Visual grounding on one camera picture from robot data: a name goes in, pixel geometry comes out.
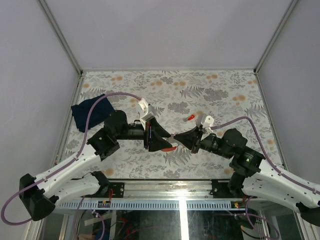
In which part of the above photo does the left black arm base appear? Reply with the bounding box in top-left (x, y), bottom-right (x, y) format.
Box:
top-left (99, 182), bottom-right (125, 199)

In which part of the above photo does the dark blue folded cloth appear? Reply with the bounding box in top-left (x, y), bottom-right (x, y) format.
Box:
top-left (71, 94), bottom-right (115, 133)

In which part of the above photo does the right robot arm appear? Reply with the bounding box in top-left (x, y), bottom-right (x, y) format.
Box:
top-left (173, 126), bottom-right (320, 226)

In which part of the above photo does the aluminium front rail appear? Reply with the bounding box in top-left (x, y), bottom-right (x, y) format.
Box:
top-left (37, 178), bottom-right (307, 201)

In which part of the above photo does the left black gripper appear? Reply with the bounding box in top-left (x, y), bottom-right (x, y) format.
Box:
top-left (116, 118), bottom-right (174, 152)

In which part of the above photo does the right aluminium corner post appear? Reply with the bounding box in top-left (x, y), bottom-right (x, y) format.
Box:
top-left (253, 0), bottom-right (300, 74)

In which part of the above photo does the left aluminium corner post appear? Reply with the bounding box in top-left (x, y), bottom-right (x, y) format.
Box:
top-left (36, 0), bottom-right (83, 76)

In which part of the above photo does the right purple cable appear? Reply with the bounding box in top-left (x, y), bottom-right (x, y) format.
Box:
top-left (209, 115), bottom-right (320, 240)

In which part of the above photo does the far red key tag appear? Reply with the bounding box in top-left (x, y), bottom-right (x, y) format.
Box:
top-left (183, 114), bottom-right (195, 122)

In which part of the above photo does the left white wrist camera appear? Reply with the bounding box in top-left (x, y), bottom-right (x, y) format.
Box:
top-left (138, 98), bottom-right (156, 129)

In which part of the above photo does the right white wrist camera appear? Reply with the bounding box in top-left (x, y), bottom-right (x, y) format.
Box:
top-left (196, 113), bottom-right (215, 133)

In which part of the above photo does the aluminium corner post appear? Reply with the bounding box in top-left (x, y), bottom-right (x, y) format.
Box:
top-left (253, 0), bottom-right (300, 74)
top-left (36, 0), bottom-right (83, 76)

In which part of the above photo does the red handled metal keyring holder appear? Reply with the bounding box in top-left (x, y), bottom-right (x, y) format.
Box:
top-left (161, 134), bottom-right (183, 152)

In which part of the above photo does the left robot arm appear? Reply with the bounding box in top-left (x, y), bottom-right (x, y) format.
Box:
top-left (19, 110), bottom-right (172, 221)

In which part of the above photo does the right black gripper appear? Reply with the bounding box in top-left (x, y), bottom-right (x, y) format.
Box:
top-left (173, 124), bottom-right (233, 160)

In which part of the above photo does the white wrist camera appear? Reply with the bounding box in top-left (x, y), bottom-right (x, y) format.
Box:
top-left (138, 98), bottom-right (156, 129)
top-left (196, 113), bottom-right (215, 133)

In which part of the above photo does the slotted white cable duct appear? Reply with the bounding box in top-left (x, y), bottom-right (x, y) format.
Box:
top-left (88, 200), bottom-right (232, 211)

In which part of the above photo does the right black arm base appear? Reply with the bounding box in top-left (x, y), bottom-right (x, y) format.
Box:
top-left (209, 179), bottom-right (245, 199)

